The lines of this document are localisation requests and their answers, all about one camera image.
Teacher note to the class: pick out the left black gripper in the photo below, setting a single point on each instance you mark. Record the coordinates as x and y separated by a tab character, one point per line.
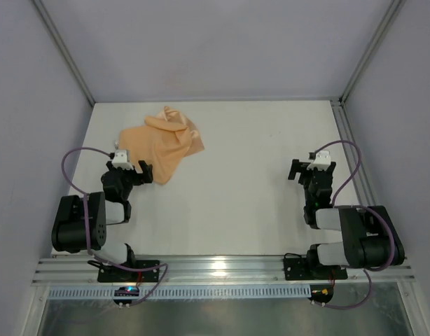
132	173

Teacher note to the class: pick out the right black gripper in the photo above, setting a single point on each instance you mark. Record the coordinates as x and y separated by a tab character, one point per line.
312	173

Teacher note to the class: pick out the orange cloth napkin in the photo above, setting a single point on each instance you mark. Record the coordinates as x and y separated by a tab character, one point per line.
162	141

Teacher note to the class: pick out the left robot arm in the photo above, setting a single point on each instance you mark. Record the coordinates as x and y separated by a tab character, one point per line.
80	223

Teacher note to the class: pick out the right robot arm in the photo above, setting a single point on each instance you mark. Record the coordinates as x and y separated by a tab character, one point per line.
369	239

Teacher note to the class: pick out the left black controller board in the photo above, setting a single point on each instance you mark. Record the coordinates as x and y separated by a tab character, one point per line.
125	296

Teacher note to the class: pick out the black controller board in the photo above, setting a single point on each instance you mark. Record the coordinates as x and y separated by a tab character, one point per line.
321	295
125	296

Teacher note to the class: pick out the right black controller board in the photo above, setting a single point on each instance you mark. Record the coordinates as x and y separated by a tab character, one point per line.
321	295

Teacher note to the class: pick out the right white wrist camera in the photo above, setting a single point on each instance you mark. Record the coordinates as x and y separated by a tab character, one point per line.
320	160

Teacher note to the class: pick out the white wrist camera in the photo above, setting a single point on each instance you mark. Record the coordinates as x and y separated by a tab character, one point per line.
118	157
320	160

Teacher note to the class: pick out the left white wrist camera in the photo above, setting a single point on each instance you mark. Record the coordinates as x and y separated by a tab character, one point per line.
118	157

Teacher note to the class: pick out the right side aluminium rail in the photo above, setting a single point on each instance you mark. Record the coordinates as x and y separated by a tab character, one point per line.
361	181

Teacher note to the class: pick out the aluminium rail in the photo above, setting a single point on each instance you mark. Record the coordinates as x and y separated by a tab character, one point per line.
69	270
361	181

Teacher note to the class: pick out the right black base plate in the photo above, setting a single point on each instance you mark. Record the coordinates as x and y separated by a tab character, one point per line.
299	267

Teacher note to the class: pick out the front aluminium rail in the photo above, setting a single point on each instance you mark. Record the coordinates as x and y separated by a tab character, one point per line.
69	270

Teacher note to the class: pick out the white slotted cable duct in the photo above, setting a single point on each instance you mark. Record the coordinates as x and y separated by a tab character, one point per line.
181	292

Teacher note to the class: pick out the right frame post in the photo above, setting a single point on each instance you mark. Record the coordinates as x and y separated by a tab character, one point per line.
372	47

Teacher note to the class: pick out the frame post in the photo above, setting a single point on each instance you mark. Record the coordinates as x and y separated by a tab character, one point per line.
62	48
372	47

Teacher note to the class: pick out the left frame post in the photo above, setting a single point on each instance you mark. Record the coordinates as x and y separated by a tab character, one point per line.
62	48

